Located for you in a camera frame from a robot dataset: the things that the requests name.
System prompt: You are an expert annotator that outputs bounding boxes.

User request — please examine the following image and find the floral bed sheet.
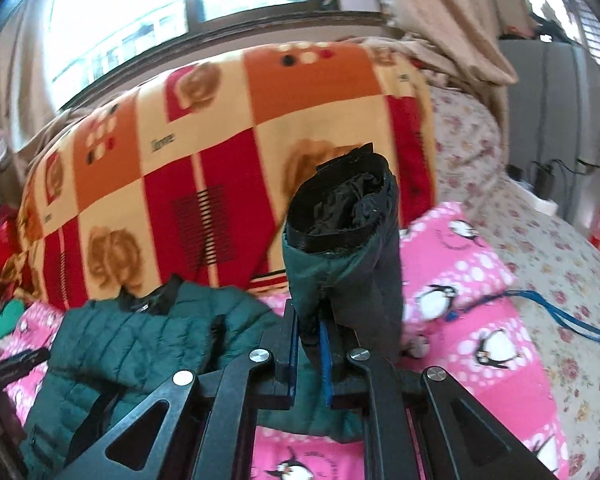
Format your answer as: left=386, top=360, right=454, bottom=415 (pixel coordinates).
left=429, top=87, right=600, bottom=479

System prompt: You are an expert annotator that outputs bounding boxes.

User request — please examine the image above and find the window frame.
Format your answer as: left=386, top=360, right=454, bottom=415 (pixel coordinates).
left=44, top=0, right=380, bottom=106

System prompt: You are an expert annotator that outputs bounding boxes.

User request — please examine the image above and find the beige curtain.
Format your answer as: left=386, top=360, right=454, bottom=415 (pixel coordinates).
left=385, top=0, right=518, bottom=87

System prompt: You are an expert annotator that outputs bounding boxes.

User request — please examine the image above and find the pink penguin quilt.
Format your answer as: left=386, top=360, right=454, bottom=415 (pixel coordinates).
left=0, top=202, right=569, bottom=479

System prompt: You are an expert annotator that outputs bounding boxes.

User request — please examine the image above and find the red orange rose blanket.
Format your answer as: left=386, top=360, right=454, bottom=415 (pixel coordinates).
left=0, top=42, right=436, bottom=309

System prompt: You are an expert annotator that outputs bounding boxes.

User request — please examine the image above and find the green garment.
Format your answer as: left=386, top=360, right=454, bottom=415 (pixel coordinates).
left=0, top=298, right=27, bottom=351

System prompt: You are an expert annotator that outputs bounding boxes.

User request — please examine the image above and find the red clothes pile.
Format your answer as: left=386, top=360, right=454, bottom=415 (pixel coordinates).
left=0, top=206, right=32, bottom=298

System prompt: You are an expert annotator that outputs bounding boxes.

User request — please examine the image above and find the grey cabinet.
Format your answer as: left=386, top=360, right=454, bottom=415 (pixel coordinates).
left=500, top=39, right=600, bottom=233

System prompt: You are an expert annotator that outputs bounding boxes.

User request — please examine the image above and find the dark green puffer jacket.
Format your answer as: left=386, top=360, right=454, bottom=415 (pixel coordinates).
left=21, top=145, right=403, bottom=479

